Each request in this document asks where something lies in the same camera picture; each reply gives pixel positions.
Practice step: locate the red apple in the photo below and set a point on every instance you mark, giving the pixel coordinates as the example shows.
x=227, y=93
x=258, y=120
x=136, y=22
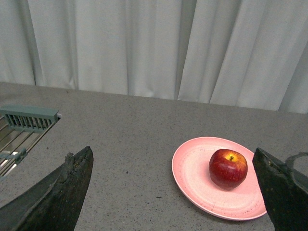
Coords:
x=227, y=168

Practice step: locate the white curtain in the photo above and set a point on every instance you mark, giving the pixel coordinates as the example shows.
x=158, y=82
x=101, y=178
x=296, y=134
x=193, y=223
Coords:
x=246, y=53

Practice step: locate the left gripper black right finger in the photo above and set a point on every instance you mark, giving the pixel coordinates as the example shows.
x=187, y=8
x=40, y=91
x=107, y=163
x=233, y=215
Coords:
x=284, y=190

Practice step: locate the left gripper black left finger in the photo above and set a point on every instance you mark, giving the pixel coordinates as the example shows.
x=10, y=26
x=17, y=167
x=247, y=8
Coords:
x=55, y=202

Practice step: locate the green metal dish rack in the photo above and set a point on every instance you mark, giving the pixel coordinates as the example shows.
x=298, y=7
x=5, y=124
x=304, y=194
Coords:
x=21, y=128

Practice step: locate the pink plate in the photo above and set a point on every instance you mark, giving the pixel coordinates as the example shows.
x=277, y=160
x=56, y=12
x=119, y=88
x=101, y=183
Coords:
x=191, y=173

